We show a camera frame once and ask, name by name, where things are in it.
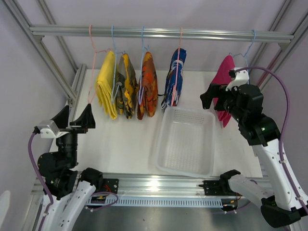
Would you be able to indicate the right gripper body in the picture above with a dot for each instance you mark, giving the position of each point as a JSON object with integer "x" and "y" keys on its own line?
{"x": 229, "y": 105}

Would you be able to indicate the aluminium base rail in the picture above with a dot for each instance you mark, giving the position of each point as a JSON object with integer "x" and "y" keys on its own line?
{"x": 142, "y": 185}

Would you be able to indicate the pink trousers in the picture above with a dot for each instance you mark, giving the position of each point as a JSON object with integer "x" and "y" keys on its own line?
{"x": 222, "y": 78}

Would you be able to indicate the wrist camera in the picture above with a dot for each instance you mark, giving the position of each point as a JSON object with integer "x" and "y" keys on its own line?
{"x": 238, "y": 78}
{"x": 47, "y": 129}

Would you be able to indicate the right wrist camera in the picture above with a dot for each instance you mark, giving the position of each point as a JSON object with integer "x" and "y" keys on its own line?
{"x": 238, "y": 78}

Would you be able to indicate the white plastic basket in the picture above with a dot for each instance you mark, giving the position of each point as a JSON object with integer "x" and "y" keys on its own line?
{"x": 186, "y": 143}

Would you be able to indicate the blue hanger with camo trousers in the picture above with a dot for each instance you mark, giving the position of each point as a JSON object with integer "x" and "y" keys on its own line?
{"x": 115, "y": 86}

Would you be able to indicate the orange brown camouflage trousers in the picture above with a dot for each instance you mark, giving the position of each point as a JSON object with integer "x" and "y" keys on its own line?
{"x": 148, "y": 87}

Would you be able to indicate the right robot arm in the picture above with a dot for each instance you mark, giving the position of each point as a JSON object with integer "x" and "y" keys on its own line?
{"x": 285, "y": 203}

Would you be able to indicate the pink wire hanger far left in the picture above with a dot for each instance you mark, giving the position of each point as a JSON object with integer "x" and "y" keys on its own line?
{"x": 95, "y": 52}

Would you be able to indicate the aluminium hanging rail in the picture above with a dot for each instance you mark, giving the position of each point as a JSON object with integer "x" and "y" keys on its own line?
{"x": 163, "y": 33}

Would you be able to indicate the white slotted cable duct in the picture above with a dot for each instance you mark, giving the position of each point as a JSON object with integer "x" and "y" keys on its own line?
{"x": 169, "y": 202}

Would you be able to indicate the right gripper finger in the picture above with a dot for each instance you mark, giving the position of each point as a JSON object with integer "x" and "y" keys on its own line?
{"x": 213, "y": 91}
{"x": 219, "y": 104}

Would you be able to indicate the aluminium frame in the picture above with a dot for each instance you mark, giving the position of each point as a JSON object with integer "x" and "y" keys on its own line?
{"x": 72, "y": 92}
{"x": 292, "y": 17}

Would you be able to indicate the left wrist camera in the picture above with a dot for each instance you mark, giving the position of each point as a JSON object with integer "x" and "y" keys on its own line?
{"x": 47, "y": 129}

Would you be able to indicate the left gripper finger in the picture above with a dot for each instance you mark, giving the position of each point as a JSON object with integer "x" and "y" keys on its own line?
{"x": 85, "y": 120}
{"x": 61, "y": 119}

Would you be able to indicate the left aluminium frame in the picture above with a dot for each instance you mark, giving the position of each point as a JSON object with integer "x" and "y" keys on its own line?
{"x": 72, "y": 92}

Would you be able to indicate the grey yellow camouflage trousers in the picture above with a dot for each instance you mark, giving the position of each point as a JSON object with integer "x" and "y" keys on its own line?
{"x": 127, "y": 87}

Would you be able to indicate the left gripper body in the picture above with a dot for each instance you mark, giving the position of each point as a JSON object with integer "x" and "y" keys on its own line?
{"x": 73, "y": 131}

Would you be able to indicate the blue white patterned trousers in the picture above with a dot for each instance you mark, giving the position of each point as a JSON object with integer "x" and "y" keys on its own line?
{"x": 174, "y": 79}

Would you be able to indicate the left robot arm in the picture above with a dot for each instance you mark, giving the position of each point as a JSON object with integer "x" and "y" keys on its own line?
{"x": 65, "y": 191}

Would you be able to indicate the right aluminium frame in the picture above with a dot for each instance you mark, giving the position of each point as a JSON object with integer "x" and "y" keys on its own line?
{"x": 292, "y": 17}

